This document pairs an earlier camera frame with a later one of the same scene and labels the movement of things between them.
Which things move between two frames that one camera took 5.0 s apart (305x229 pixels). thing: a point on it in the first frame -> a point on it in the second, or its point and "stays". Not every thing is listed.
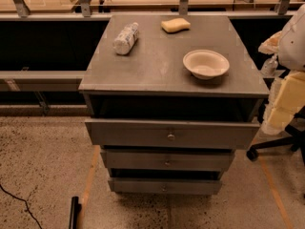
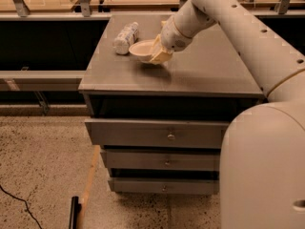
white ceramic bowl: [206, 64] -> [142, 50]
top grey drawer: [172, 134] stays
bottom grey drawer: [165, 185] stays
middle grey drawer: [201, 160] stays
